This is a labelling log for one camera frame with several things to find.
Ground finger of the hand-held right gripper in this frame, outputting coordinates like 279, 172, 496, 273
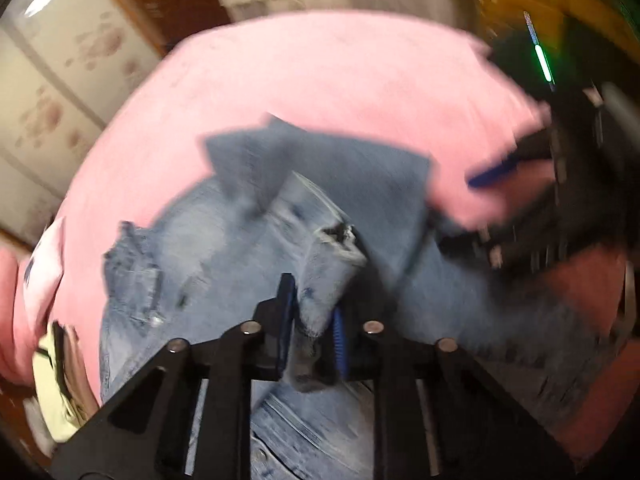
466, 127, 556, 191
436, 230, 508, 271

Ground beige folded cloth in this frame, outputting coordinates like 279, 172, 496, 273
64, 326, 99, 423

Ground blue denim jeans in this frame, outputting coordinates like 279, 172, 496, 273
100, 114, 616, 480

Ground pale green folded cloth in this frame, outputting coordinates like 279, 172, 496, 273
31, 329, 83, 442

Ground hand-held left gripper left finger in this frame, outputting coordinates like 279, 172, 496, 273
50, 272, 301, 480

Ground pink fleece blanket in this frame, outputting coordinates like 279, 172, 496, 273
0, 10, 640, 461

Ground white pink printed pillow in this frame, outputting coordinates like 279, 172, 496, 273
22, 217, 68, 311

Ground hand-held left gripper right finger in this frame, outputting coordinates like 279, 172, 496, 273
330, 305, 576, 480

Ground black folded cloth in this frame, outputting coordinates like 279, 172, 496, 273
51, 321, 72, 403

